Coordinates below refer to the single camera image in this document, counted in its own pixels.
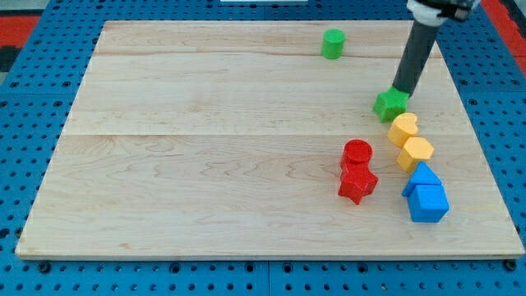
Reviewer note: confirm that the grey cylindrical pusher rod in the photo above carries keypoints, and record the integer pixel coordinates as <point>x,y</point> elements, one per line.
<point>416,53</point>

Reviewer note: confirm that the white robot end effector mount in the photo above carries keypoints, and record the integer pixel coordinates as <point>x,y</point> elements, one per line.
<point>436,12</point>

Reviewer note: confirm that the green star block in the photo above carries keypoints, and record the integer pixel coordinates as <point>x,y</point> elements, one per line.
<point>390,104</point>

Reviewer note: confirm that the red star block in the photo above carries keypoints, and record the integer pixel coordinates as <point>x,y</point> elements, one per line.
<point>356,182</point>

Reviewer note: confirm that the wooden board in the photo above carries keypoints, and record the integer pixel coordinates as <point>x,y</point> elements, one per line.
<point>222,140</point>

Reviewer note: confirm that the green cylinder block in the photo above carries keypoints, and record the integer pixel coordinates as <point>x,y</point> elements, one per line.
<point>333,43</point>

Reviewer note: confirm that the yellow heart block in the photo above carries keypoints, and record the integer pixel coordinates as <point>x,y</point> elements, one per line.
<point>402,128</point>

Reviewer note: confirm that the yellow hexagon block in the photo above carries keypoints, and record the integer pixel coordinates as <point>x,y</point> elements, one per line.
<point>414,150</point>

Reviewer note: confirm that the red cylinder block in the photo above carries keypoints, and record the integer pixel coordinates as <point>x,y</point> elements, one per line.
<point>356,152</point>

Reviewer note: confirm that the blue triangle block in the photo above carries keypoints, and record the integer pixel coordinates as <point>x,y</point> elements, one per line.
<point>422,175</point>

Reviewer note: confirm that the blue cube block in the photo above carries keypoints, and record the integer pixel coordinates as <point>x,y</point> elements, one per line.
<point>428,203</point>

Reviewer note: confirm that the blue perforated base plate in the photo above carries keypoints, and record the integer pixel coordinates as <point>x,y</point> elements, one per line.
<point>37,94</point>

